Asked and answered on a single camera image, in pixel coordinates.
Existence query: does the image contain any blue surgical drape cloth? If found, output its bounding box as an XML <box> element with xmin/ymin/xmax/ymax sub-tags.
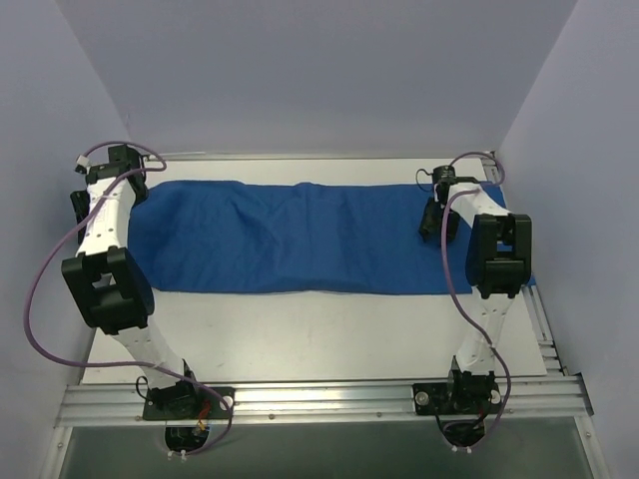
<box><xmin>128</xmin><ymin>181</ymin><xmax>470</xmax><ymax>295</ymax></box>

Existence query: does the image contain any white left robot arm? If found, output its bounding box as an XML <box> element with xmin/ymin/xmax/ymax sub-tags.
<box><xmin>61</xmin><ymin>161</ymin><xmax>202</xmax><ymax>418</ymax></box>

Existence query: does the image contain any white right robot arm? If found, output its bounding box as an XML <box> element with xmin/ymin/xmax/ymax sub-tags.
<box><xmin>418</xmin><ymin>167</ymin><xmax>532</xmax><ymax>412</ymax></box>

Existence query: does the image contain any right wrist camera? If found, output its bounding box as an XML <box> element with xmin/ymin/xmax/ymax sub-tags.
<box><xmin>431</xmin><ymin>165</ymin><xmax>457</xmax><ymax>186</ymax></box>

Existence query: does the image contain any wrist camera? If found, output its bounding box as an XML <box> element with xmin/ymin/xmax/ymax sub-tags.
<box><xmin>107</xmin><ymin>144</ymin><xmax>143</xmax><ymax>176</ymax></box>
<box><xmin>431</xmin><ymin>165</ymin><xmax>457</xmax><ymax>186</ymax></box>

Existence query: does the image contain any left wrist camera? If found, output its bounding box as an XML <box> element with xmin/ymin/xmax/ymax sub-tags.
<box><xmin>107</xmin><ymin>144</ymin><xmax>143</xmax><ymax>176</ymax></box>

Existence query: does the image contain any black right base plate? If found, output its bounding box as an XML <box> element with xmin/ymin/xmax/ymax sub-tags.
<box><xmin>411</xmin><ymin>382</ymin><xmax>501</xmax><ymax>416</ymax></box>

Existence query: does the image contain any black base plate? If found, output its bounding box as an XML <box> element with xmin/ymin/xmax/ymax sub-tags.
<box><xmin>142</xmin><ymin>383</ymin><xmax>236</xmax><ymax>421</ymax></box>
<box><xmin>411</xmin><ymin>382</ymin><xmax>501</xmax><ymax>416</ymax></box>

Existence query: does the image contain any aluminium front rail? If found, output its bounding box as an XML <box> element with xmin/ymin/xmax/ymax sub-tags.
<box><xmin>55</xmin><ymin>375</ymin><xmax>593</xmax><ymax>427</ymax></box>

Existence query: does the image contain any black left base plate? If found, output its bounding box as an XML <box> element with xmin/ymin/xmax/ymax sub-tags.
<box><xmin>142</xmin><ymin>383</ymin><xmax>236</xmax><ymax>421</ymax></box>

